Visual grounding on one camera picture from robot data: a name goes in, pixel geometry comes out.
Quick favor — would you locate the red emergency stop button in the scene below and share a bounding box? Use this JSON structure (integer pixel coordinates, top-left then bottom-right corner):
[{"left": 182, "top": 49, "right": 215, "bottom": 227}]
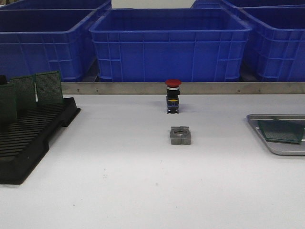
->
[{"left": 165, "top": 79, "right": 182, "bottom": 114}]

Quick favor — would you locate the green board left edge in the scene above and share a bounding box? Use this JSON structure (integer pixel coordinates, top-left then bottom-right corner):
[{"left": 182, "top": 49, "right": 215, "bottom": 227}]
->
[{"left": 0, "top": 84, "right": 17, "bottom": 124}]

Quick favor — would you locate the green board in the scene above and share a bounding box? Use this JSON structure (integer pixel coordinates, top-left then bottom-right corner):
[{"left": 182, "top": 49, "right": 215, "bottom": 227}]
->
[
  {"left": 258, "top": 120, "right": 305, "bottom": 144},
  {"left": 35, "top": 71, "right": 63, "bottom": 106},
  {"left": 10, "top": 75, "right": 36, "bottom": 111},
  {"left": 274, "top": 118, "right": 305, "bottom": 144}
]

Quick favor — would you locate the green board front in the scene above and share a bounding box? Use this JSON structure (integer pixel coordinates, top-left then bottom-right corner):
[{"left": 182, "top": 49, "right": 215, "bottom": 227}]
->
[{"left": 258, "top": 120, "right": 305, "bottom": 144}]

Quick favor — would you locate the blue plastic bin centre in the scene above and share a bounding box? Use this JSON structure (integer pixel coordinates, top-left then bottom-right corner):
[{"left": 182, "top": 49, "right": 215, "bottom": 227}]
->
[{"left": 90, "top": 9, "right": 251, "bottom": 83}]

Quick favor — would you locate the grey metal clamp block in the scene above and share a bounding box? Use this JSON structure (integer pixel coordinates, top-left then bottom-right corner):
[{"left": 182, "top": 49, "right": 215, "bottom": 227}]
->
[{"left": 170, "top": 126, "right": 192, "bottom": 145}]

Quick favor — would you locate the blue bin back left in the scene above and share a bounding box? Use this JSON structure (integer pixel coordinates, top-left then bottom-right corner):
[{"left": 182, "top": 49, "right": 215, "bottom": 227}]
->
[{"left": 0, "top": 0, "right": 111, "bottom": 10}]

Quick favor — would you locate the blue plastic bin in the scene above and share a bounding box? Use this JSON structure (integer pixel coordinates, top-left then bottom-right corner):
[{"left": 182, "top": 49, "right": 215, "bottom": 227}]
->
[
  {"left": 0, "top": 8, "right": 99, "bottom": 83},
  {"left": 240, "top": 7, "right": 305, "bottom": 82},
  {"left": 90, "top": 9, "right": 251, "bottom": 83}
]

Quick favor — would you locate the metal table edge rail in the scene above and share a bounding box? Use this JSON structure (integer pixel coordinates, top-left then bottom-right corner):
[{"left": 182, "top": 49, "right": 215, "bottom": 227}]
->
[{"left": 61, "top": 82, "right": 305, "bottom": 94}]

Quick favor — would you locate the silver metal tray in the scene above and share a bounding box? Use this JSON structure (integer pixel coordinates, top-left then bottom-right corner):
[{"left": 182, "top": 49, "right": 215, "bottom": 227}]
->
[{"left": 246, "top": 114, "right": 305, "bottom": 156}]

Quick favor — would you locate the black slotted board rack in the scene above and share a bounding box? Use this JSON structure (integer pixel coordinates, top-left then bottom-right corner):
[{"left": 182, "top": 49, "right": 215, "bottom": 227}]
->
[{"left": 0, "top": 74, "right": 81, "bottom": 185}]

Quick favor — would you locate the blue bin back right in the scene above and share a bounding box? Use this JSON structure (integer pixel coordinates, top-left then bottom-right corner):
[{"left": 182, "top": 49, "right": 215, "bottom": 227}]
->
[{"left": 191, "top": 0, "right": 305, "bottom": 8}]

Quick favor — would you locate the blue plastic bin right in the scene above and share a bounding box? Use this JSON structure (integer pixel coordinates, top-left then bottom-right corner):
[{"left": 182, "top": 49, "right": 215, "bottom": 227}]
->
[{"left": 240, "top": 7, "right": 305, "bottom": 82}]

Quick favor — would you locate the blue plastic bin left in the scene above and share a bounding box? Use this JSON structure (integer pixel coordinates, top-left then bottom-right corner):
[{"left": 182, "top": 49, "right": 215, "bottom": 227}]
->
[{"left": 0, "top": 8, "right": 99, "bottom": 83}]

